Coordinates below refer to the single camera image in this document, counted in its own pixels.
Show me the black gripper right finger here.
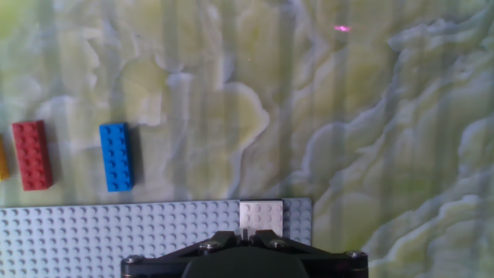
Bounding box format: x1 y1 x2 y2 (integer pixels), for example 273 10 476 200
246 229 369 278

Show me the large grey Lego baseplate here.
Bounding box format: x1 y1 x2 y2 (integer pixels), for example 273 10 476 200
0 198 313 278

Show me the green marble pattern mat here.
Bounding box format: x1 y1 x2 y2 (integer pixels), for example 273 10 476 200
0 0 494 278

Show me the blue Lego brick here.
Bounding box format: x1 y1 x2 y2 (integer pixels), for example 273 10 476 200
99 122 136 193

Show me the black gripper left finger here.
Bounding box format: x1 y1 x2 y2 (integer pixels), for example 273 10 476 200
120 229 248 278

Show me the yellow Lego brick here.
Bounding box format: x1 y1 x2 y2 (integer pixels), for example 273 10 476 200
0 134 11 182

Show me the white Lego plate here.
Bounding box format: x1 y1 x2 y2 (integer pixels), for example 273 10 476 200
239 199 285 238

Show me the red Lego brick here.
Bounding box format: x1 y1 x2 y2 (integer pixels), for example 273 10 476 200
11 120 54 192

